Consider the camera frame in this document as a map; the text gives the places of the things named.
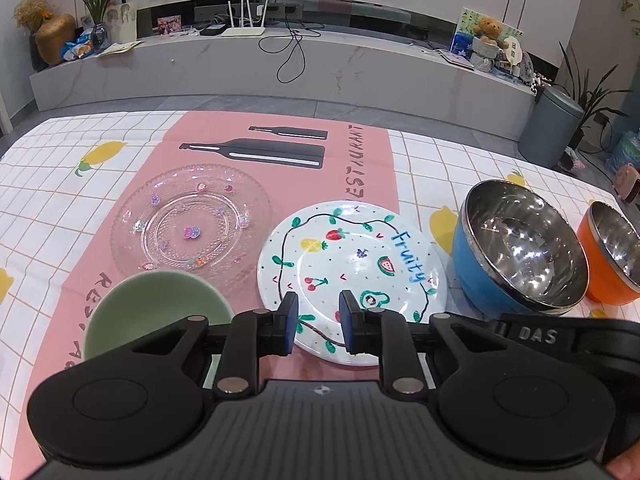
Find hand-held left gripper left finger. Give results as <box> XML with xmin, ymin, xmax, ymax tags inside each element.
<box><xmin>120</xmin><ymin>291</ymin><xmax>300</xmax><ymax>397</ymax></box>

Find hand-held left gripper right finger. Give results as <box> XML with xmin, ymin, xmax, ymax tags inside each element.
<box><xmin>338</xmin><ymin>290</ymin><xmax>506</xmax><ymax>396</ymax></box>

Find white fruit-print plate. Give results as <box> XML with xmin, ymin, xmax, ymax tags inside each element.
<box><xmin>257</xmin><ymin>201</ymin><xmax>448</xmax><ymax>368</ymax></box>

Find orange steel bowl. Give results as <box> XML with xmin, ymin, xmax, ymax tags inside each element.
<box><xmin>576</xmin><ymin>201</ymin><xmax>640</xmax><ymax>307</ymax></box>

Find person's right forearm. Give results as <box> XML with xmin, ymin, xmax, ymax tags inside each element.
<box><xmin>607</xmin><ymin>452</ymin><xmax>640</xmax><ymax>480</ymax></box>

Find blue steel bowl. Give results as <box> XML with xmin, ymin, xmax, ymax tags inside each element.
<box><xmin>452</xmin><ymin>180</ymin><xmax>590</xmax><ymax>316</ymax></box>

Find green ceramic bowl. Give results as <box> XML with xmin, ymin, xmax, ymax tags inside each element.
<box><xmin>82</xmin><ymin>270</ymin><xmax>235</xmax><ymax>361</ymax></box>

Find clear glass plate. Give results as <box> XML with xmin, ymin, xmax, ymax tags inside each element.
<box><xmin>111</xmin><ymin>164</ymin><xmax>273</xmax><ymax>287</ymax></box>

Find pink patterned cloth item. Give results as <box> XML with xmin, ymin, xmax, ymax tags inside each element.
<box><xmin>562</xmin><ymin>146</ymin><xmax>587</xmax><ymax>175</ymax></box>

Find pink bag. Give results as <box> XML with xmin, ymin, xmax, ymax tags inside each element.
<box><xmin>614</xmin><ymin>162</ymin><xmax>640</xmax><ymax>204</ymax></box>

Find blue patterned bag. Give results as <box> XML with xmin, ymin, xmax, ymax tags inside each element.
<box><xmin>605</xmin><ymin>130</ymin><xmax>640</xmax><ymax>173</ymax></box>

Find grey trash bin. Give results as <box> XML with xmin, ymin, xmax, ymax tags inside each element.
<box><xmin>517</xmin><ymin>85</ymin><xmax>585</xmax><ymax>170</ymax></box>

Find pink bottle-print placemat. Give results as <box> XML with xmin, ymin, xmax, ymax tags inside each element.
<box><xmin>27</xmin><ymin>110</ymin><xmax>406</xmax><ymax>480</ymax></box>

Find leafy floor plant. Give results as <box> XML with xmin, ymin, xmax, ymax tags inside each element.
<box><xmin>557</xmin><ymin>42</ymin><xmax>636</xmax><ymax>152</ymax></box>

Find lemon checked tablecloth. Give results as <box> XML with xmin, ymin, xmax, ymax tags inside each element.
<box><xmin>0</xmin><ymin>110</ymin><xmax>640</xmax><ymax>480</ymax></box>

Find marble television cabinet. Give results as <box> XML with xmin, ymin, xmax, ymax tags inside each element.
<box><xmin>29</xmin><ymin>0</ymin><xmax>551</xmax><ymax>128</ymax></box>

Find white round fan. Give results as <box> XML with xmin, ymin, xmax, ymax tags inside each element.
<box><xmin>500</xmin><ymin>35</ymin><xmax>526</xmax><ymax>69</ymax></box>

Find flat white book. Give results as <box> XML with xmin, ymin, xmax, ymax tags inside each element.
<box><xmin>440</xmin><ymin>50</ymin><xmax>476</xmax><ymax>70</ymax></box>

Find white router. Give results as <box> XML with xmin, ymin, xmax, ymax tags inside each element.
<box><xmin>221</xmin><ymin>0</ymin><xmax>268</xmax><ymax>37</ymax></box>

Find green and blue painting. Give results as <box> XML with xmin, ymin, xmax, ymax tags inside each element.
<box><xmin>451</xmin><ymin>7</ymin><xmax>523</xmax><ymax>57</ymax></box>

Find brown teddy bear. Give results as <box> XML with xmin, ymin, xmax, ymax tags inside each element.
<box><xmin>472</xmin><ymin>16</ymin><xmax>503</xmax><ymax>43</ymax></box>

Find yellow papers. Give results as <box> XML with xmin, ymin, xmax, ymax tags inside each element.
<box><xmin>97</xmin><ymin>40</ymin><xmax>143</xmax><ymax>59</ymax></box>

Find blue snack bags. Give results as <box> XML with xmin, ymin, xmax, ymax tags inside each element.
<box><xmin>60</xmin><ymin>30</ymin><xmax>97</xmax><ymax>59</ymax></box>

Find golden vase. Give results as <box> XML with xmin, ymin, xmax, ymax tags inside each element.
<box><xmin>35</xmin><ymin>14</ymin><xmax>77</xmax><ymax>66</ymax></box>

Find dried yellow flowers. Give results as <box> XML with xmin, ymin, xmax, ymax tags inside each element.
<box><xmin>12</xmin><ymin>0</ymin><xmax>54</xmax><ymax>31</ymax></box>

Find black cable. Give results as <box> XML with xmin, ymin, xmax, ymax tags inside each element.
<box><xmin>258</xmin><ymin>17</ymin><xmax>321</xmax><ymax>84</ymax></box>

